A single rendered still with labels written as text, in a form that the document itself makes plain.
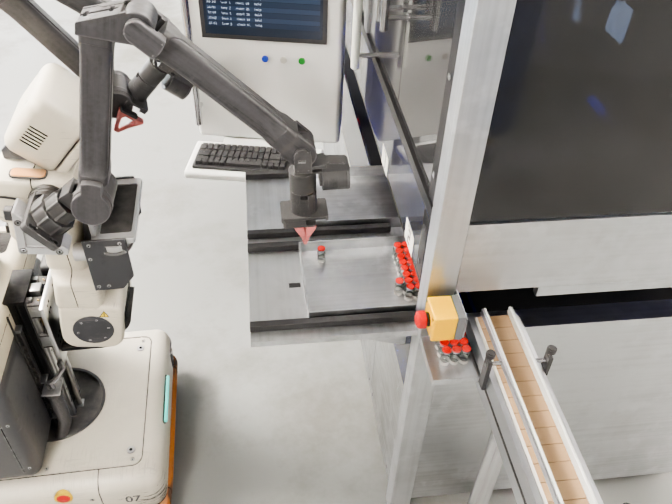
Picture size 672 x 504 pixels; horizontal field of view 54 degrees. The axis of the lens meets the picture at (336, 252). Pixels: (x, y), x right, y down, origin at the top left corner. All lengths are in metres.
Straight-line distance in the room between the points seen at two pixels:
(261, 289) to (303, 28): 0.89
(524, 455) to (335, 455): 1.14
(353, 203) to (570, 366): 0.75
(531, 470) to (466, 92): 0.71
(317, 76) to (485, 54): 1.13
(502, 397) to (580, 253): 0.36
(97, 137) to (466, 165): 0.70
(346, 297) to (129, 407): 0.90
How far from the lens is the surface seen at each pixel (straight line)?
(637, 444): 2.32
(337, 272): 1.71
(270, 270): 1.72
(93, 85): 1.28
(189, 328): 2.80
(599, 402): 2.04
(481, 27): 1.15
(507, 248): 1.45
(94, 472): 2.14
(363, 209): 1.92
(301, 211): 1.40
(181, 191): 3.53
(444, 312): 1.43
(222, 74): 1.25
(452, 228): 1.37
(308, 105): 2.28
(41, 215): 1.45
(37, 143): 1.52
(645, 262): 1.64
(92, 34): 1.23
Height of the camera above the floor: 2.05
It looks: 41 degrees down
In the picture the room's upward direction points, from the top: 2 degrees clockwise
